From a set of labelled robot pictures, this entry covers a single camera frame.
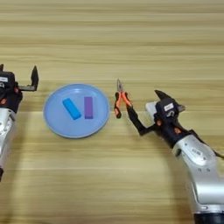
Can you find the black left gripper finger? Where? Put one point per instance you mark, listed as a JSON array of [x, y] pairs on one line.
[[34, 77], [1, 68]]

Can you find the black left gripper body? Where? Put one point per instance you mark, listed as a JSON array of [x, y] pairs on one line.
[[10, 100]]

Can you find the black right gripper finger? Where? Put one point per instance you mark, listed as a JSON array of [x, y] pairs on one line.
[[162, 95], [135, 118]]

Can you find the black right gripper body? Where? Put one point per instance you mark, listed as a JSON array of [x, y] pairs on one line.
[[169, 128]]

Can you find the orange black needle-nose pliers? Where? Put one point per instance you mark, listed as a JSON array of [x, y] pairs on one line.
[[119, 100]]

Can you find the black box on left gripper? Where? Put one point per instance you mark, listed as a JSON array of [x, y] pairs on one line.
[[2, 80]]

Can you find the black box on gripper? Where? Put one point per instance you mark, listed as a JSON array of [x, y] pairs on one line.
[[2, 80], [166, 108]]

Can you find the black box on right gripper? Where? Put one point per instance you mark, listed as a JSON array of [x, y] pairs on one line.
[[166, 108]]

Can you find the purple rectangular block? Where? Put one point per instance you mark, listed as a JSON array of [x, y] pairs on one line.
[[88, 107]]

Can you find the blue rectangular block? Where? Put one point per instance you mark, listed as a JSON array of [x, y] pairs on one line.
[[71, 108]]

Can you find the light blue round plate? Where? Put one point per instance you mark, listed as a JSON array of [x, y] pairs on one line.
[[58, 122]]

